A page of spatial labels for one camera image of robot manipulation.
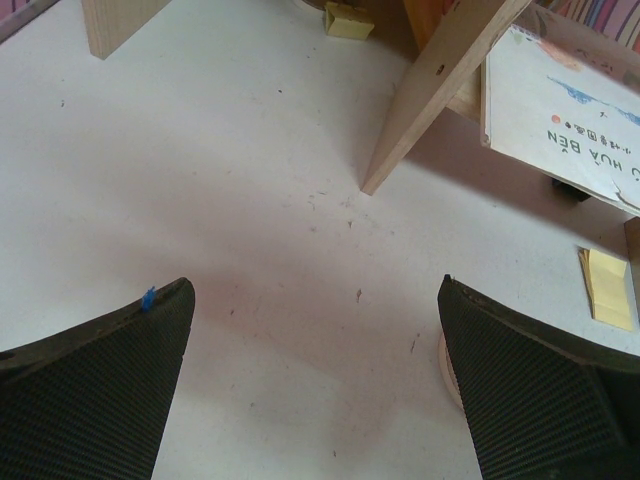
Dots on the yellow paper box under shelf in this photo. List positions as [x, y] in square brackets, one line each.
[347, 19]

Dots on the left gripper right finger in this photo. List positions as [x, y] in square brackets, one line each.
[540, 402]

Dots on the wooden bookshelf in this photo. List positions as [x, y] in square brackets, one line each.
[445, 74]

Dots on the yellow sticky note pad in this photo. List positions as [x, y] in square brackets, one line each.
[605, 281]

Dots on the spiral drawing notebook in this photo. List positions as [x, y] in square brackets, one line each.
[568, 106]

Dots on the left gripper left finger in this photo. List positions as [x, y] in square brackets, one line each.
[92, 402]

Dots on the clear tape roll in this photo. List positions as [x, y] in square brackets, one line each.
[448, 374]

